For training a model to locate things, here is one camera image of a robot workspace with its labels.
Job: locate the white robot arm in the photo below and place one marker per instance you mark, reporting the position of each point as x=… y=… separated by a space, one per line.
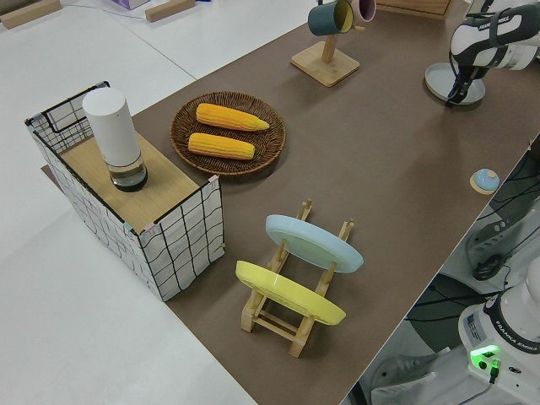
x=485 y=42

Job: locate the light blue plate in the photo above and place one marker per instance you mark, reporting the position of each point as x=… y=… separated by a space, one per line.
x=314 y=244

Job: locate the pink mug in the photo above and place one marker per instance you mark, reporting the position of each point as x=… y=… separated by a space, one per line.
x=366 y=8

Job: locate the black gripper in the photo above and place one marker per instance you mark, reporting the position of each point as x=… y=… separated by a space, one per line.
x=470 y=73

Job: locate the white cylinder with metal base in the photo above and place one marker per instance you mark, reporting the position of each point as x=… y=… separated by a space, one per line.
x=114 y=131

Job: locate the long yellow corn cob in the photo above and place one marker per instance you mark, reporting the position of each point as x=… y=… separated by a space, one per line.
x=230 y=117

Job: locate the gray plate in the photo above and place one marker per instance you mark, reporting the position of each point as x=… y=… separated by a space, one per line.
x=436 y=80

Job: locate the yellow plate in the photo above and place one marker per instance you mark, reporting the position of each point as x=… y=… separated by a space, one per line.
x=291 y=295

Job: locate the wooden block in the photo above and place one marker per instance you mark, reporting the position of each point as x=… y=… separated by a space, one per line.
x=29 y=12
x=169 y=9

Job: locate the teal mug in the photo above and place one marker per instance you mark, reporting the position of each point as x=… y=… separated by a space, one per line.
x=322 y=19

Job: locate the wooden mug tree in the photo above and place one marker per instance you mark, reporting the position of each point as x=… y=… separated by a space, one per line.
x=325 y=65

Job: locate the wooden plate rack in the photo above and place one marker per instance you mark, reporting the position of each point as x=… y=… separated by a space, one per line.
x=274 y=327

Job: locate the brown wicker tray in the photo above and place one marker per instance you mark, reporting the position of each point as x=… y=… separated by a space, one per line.
x=270 y=143

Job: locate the purple box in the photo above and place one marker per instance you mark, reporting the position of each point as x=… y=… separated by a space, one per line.
x=128 y=3

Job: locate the short yellow corn cob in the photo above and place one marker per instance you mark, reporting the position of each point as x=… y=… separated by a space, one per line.
x=219 y=146

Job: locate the blue bell on wooden base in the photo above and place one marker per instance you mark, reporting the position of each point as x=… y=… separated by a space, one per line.
x=485 y=180

